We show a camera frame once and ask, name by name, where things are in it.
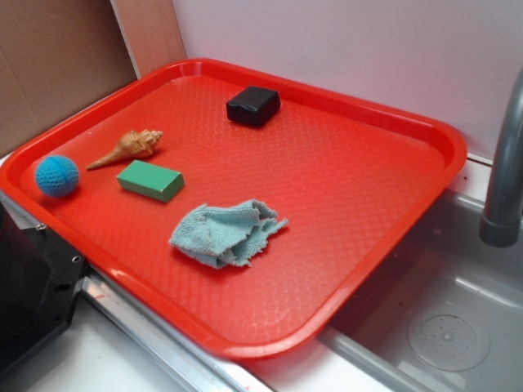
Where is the grey metal faucet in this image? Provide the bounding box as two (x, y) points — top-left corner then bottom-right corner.
(480, 73), (522, 247)

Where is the red plastic tray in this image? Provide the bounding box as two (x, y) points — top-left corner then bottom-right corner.
(1, 60), (467, 359)

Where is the tan spiral seashell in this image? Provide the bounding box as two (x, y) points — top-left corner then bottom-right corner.
(87, 130), (163, 170)

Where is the blue crocheted ball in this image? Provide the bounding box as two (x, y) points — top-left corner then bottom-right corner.
(34, 155), (80, 198)

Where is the grey toy sink basin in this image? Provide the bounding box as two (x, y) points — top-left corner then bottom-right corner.
(249, 191), (522, 391)

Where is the brown cardboard panel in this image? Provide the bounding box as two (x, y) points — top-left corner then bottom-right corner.
(1, 1), (186, 155)

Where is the green rectangular block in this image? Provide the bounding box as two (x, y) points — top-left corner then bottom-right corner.
(117, 160), (185, 203)

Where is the light blue cloth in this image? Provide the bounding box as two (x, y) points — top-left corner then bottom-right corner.
(169, 199), (288, 270)

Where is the black rounded block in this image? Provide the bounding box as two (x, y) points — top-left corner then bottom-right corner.
(226, 86), (281, 127)

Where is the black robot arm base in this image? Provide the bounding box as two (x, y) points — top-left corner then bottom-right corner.
(1, 207), (87, 378)

